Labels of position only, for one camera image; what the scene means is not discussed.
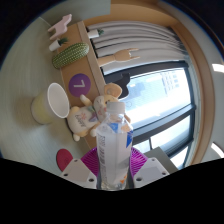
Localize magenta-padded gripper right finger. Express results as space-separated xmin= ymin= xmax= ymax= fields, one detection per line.
xmin=129 ymin=147 xmax=170 ymax=190

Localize flat round red coaster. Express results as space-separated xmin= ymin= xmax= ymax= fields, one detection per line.
xmin=55 ymin=148 xmax=74 ymax=173

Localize wooden hand figure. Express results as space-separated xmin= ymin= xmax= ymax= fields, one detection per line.
xmin=97 ymin=47 xmax=141 ymax=68

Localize clear plastic water bottle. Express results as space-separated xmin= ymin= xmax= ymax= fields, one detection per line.
xmin=95 ymin=101 xmax=134 ymax=191

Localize white ceiling lights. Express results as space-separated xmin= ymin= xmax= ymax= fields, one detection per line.
xmin=210 ymin=63 xmax=224 ymax=158

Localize tall green cactus ornament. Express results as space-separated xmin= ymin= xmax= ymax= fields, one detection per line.
xmin=51 ymin=42 xmax=90 ymax=70

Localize small potted plant white pot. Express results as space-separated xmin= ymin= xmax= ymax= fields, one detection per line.
xmin=87 ymin=28 xmax=105 ymax=39

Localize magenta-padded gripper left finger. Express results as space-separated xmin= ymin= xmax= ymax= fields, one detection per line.
xmin=60 ymin=147 xmax=99 ymax=190

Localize beige plush mouse toy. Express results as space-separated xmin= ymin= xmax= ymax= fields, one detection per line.
xmin=66 ymin=83 xmax=132 ymax=142

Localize pink wooden horse figure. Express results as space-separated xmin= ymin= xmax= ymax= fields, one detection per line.
xmin=47 ymin=13 xmax=73 ymax=41

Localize dark-framed window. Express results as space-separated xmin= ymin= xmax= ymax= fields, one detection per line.
xmin=103 ymin=59 xmax=201 ymax=168

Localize small potted cactus white pot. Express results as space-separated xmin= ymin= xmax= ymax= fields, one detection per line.
xmin=48 ymin=37 xmax=69 ymax=52

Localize dark wooden horse figure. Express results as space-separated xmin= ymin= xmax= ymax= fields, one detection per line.
xmin=111 ymin=73 xmax=132 ymax=100

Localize grey-green desk divider panel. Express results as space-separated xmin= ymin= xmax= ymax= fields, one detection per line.
xmin=143 ymin=146 xmax=179 ymax=174
xmin=39 ymin=0 xmax=112 ymax=26

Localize round purple number sign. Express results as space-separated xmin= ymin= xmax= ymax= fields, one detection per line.
xmin=68 ymin=73 xmax=92 ymax=98

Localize white pleated curtain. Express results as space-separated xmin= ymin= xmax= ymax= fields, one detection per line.
xmin=87 ymin=20 xmax=189 ymax=76

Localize wooden desk back ledge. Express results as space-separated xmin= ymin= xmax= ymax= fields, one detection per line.
xmin=56 ymin=20 xmax=108 ymax=151

